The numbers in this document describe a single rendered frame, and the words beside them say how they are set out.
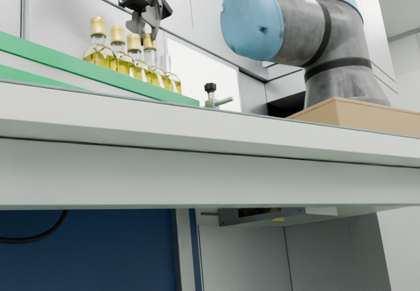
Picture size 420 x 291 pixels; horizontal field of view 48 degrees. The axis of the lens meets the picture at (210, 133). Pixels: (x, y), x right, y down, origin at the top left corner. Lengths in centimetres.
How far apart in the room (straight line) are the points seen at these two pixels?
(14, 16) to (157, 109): 79
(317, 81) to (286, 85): 121
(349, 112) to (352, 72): 14
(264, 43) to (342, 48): 15
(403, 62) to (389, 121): 459
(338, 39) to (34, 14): 72
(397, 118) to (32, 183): 54
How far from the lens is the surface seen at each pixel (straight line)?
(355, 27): 86
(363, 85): 80
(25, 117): 42
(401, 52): 538
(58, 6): 128
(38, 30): 120
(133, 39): 121
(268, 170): 60
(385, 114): 76
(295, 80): 201
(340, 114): 67
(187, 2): 179
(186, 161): 53
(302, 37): 77
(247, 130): 53
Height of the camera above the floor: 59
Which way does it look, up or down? 16 degrees up
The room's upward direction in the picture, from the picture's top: 6 degrees counter-clockwise
